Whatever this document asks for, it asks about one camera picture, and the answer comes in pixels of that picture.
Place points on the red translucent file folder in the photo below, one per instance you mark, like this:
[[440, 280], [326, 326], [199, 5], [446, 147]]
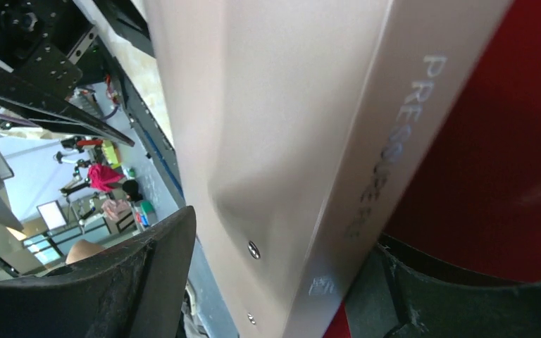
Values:
[[475, 201]]

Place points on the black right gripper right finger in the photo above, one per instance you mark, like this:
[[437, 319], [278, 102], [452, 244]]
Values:
[[403, 292]]

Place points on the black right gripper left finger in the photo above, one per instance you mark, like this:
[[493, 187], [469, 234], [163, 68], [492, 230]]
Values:
[[133, 289]]

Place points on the beige pressure file folder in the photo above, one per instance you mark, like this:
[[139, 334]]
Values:
[[297, 126]]

